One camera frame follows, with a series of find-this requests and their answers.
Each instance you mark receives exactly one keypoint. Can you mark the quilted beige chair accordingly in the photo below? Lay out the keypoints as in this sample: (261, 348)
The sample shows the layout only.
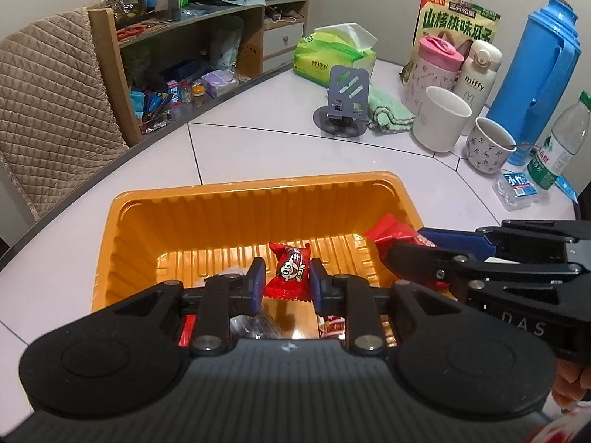
(55, 101)

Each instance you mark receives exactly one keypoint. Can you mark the large seed snack bag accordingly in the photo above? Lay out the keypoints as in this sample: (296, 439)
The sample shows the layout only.
(457, 21)

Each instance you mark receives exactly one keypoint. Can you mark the small red candy packet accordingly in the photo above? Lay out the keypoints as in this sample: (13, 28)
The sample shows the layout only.
(288, 270)

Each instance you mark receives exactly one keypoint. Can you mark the red white candy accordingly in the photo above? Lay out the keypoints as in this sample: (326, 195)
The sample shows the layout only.
(330, 327)

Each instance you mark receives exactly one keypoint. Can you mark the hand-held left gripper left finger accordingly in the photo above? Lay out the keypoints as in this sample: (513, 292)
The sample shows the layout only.
(258, 286)

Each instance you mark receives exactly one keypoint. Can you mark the red item on shelf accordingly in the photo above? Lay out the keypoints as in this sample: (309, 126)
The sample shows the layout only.
(130, 33)

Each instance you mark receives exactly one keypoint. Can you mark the patterned white cup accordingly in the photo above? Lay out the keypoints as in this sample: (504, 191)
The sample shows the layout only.
(485, 157)

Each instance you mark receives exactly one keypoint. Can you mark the orange plastic tray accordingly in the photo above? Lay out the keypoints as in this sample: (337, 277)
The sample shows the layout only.
(138, 240)

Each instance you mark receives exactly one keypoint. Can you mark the green tissue pack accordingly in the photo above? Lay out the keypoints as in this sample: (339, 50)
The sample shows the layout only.
(332, 60)

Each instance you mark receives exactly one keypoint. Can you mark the silver snack packet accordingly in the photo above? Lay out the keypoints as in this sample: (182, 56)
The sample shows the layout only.
(263, 323)

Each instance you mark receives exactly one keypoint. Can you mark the blue thermos jug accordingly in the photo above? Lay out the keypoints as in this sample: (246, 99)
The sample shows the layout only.
(535, 64)

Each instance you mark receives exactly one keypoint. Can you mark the thin red snack packet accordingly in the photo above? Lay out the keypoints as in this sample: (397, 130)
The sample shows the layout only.
(186, 332)

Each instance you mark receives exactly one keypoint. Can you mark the wooden shelf unit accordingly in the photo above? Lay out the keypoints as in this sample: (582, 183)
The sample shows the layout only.
(108, 78)

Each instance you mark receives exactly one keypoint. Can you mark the person's right hand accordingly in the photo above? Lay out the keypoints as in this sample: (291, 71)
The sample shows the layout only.
(570, 387)

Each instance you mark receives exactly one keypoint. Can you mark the purple tissue pack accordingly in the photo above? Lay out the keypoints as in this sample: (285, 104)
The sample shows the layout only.
(219, 83)

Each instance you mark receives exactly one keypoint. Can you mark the large red snack packet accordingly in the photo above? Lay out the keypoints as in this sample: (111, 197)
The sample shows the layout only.
(388, 233)

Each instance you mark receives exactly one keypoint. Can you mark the blue white tube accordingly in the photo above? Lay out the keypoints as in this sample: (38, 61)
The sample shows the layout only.
(567, 188)

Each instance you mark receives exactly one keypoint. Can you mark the pink tumbler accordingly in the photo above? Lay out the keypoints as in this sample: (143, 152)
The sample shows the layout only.
(429, 78)

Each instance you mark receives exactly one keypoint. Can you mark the white shelf drawer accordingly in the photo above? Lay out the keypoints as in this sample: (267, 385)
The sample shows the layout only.
(284, 40)

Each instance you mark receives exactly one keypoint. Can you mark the small metal tin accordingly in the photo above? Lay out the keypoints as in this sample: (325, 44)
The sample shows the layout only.
(167, 7)

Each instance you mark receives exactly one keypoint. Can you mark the green cloth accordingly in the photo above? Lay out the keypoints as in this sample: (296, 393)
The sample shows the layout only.
(392, 113)

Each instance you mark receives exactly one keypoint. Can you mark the clear box blue label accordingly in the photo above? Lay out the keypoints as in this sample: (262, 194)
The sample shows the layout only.
(515, 191)

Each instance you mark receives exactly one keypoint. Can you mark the grey phone stand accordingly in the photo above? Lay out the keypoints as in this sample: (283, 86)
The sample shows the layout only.
(348, 87)

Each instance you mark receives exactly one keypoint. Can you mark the small yellow jar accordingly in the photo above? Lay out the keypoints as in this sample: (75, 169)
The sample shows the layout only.
(197, 94)

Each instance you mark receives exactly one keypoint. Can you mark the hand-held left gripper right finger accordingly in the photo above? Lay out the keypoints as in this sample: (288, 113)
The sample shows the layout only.
(316, 286)

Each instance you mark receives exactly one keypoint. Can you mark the white insulated bottle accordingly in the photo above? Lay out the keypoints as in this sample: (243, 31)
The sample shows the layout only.
(478, 78)

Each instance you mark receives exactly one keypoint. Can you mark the clear water bottle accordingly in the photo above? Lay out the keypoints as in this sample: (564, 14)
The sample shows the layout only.
(558, 147)

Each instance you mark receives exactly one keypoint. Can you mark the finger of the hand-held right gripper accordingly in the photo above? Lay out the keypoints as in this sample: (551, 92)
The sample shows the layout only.
(415, 260)
(452, 240)

